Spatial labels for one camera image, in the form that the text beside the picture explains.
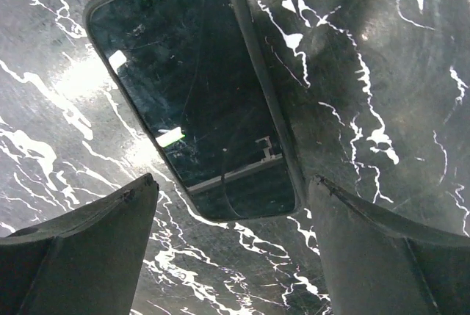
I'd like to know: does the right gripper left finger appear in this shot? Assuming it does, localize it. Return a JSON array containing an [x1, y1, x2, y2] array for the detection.
[[1, 173, 159, 314]]

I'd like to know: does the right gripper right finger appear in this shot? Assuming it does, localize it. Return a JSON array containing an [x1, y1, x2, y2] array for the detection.
[[308, 175, 469, 314]]

